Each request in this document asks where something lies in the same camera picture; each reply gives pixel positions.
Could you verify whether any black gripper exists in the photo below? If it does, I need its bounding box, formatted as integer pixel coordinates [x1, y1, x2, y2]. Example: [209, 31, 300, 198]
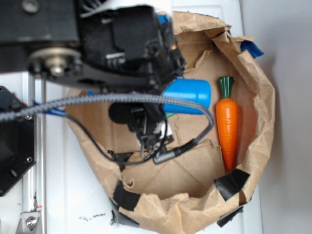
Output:
[80, 6, 185, 155]

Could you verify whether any blue plastic bottle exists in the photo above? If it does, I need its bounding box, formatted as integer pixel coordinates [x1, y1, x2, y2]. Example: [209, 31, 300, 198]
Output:
[162, 78, 212, 115]

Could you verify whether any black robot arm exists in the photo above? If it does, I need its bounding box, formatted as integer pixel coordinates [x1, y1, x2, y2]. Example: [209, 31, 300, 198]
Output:
[0, 0, 185, 95]

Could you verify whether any green rectangular block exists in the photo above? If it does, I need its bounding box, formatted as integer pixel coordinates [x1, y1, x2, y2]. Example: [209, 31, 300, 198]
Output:
[165, 113, 176, 118]

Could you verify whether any orange toy carrot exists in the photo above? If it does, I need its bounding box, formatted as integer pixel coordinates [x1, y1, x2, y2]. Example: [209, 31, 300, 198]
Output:
[215, 76, 238, 171]

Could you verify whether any brown paper bag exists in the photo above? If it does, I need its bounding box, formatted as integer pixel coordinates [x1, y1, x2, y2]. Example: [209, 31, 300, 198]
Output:
[69, 12, 275, 234]

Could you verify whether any thin black cable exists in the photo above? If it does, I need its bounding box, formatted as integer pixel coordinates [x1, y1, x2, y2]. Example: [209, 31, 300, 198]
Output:
[63, 114, 169, 167]

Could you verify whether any aluminium frame rail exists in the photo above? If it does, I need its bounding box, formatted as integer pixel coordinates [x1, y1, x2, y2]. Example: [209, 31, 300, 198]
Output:
[17, 72, 46, 234]

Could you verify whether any grey braided cable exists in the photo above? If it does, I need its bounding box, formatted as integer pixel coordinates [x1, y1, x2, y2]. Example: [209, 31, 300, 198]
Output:
[0, 94, 215, 164]

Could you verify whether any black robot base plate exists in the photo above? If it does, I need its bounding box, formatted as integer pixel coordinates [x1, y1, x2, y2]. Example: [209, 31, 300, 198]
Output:
[0, 116, 36, 196]

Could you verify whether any metal corner bracket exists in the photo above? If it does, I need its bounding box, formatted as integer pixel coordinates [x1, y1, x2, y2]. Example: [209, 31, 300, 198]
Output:
[15, 211, 42, 234]

